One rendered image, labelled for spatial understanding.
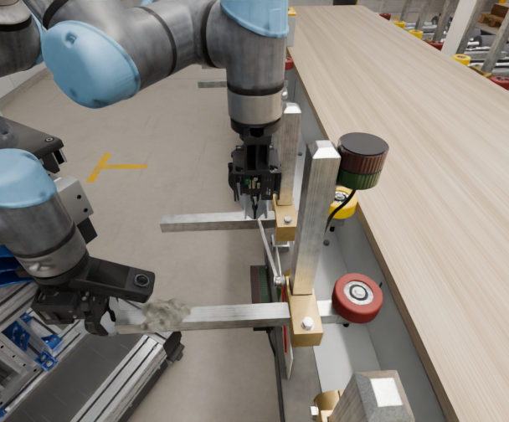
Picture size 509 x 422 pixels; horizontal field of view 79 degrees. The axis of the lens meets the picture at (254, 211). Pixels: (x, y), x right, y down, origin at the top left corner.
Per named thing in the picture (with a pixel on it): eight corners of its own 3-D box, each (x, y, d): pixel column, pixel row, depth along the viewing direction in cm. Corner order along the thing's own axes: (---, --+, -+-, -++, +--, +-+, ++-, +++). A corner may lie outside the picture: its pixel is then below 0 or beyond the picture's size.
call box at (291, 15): (264, 50, 74) (265, 12, 69) (262, 43, 79) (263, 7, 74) (294, 50, 74) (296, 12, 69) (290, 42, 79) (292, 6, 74)
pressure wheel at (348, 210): (338, 247, 74) (348, 211, 66) (309, 232, 78) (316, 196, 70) (353, 228, 79) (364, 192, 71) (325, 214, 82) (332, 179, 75)
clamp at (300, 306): (290, 347, 54) (293, 334, 50) (281, 282, 64) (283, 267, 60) (323, 346, 54) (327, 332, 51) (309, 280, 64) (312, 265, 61)
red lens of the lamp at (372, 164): (341, 174, 37) (345, 158, 35) (330, 147, 41) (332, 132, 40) (391, 172, 37) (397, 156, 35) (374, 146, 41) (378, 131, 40)
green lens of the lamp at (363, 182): (337, 190, 38) (341, 176, 37) (326, 163, 43) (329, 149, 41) (385, 189, 39) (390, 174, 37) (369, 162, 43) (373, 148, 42)
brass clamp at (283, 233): (274, 242, 73) (275, 227, 69) (269, 204, 83) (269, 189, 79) (300, 241, 73) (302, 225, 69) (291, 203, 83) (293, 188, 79)
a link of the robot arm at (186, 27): (101, 0, 35) (182, 8, 31) (164, -13, 42) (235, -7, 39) (121, 73, 40) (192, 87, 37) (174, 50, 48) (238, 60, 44)
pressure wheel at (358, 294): (330, 346, 56) (341, 313, 49) (321, 306, 62) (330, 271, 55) (372, 343, 57) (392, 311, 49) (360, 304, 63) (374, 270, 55)
